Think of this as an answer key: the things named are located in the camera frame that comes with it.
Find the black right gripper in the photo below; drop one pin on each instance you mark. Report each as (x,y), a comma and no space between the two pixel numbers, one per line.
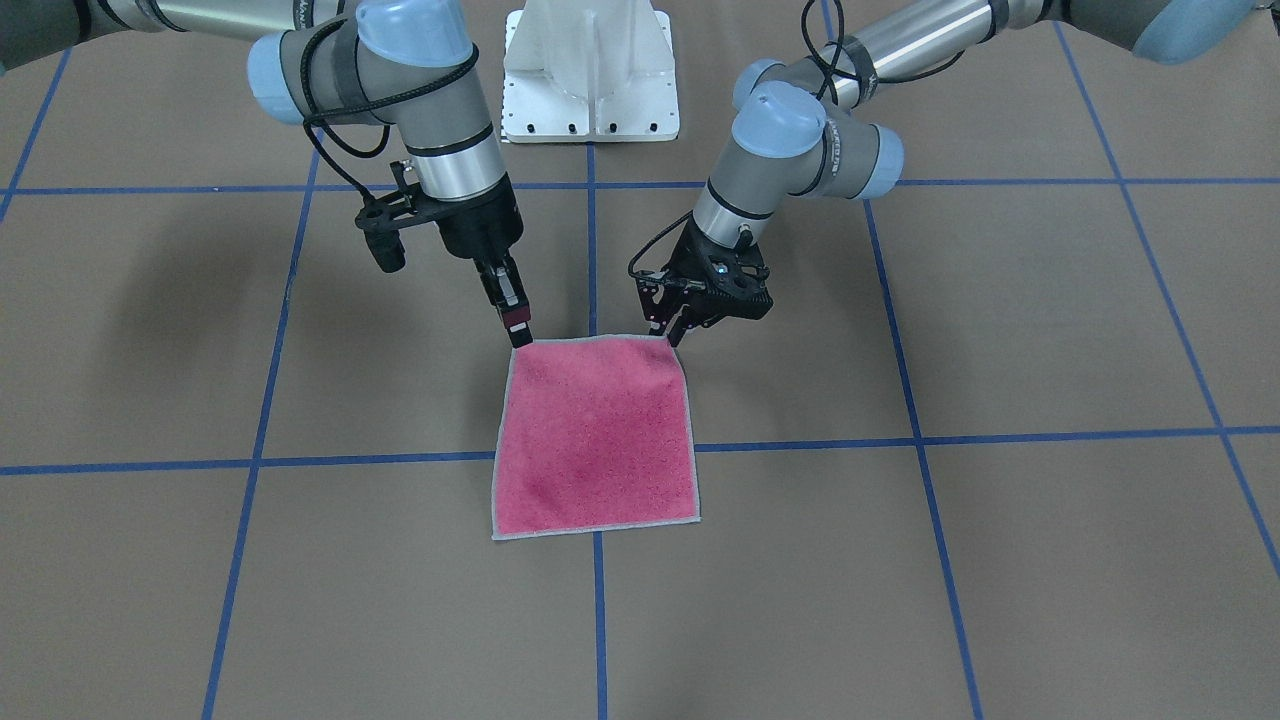
(481,226)

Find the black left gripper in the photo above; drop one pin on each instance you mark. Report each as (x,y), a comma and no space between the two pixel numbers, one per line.
(690,256)

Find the pink and grey towel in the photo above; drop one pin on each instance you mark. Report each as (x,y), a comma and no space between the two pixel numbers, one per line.
(595,434)

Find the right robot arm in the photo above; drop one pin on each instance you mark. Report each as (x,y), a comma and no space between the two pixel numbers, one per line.
(403,66)

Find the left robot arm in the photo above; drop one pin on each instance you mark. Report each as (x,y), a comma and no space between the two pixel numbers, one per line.
(795,133)

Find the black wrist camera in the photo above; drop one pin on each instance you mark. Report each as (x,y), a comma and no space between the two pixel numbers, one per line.
(383,218)

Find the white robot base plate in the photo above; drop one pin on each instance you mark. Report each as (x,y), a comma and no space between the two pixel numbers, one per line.
(589,72)

